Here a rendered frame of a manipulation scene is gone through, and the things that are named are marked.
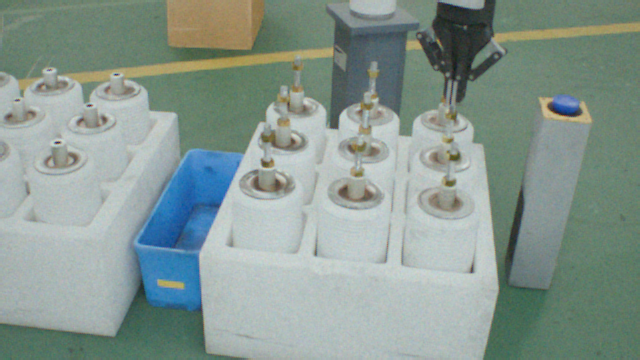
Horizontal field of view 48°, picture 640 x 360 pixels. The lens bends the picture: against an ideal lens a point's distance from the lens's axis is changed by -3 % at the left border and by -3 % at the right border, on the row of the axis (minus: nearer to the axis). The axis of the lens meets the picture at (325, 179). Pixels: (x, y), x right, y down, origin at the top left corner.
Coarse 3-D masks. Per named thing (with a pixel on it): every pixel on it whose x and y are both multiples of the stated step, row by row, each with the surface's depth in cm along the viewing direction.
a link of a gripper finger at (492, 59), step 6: (504, 48) 93; (492, 54) 92; (498, 54) 92; (486, 60) 93; (492, 60) 93; (498, 60) 92; (480, 66) 94; (486, 66) 94; (474, 72) 95; (480, 72) 95; (474, 78) 95
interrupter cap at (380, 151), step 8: (344, 144) 107; (376, 144) 107; (384, 144) 107; (344, 152) 105; (352, 152) 105; (376, 152) 105; (384, 152) 105; (352, 160) 103; (368, 160) 103; (376, 160) 103
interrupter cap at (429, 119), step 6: (426, 114) 117; (432, 114) 117; (420, 120) 115; (426, 120) 115; (432, 120) 115; (456, 120) 115; (462, 120) 115; (426, 126) 113; (432, 126) 113; (438, 126) 113; (444, 126) 114; (456, 126) 113; (462, 126) 113; (444, 132) 112; (456, 132) 112
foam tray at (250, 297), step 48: (336, 144) 122; (480, 144) 124; (480, 192) 111; (480, 240) 100; (240, 288) 97; (288, 288) 96; (336, 288) 95; (384, 288) 94; (432, 288) 93; (480, 288) 92; (240, 336) 102; (288, 336) 100; (336, 336) 99; (384, 336) 98; (432, 336) 97; (480, 336) 96
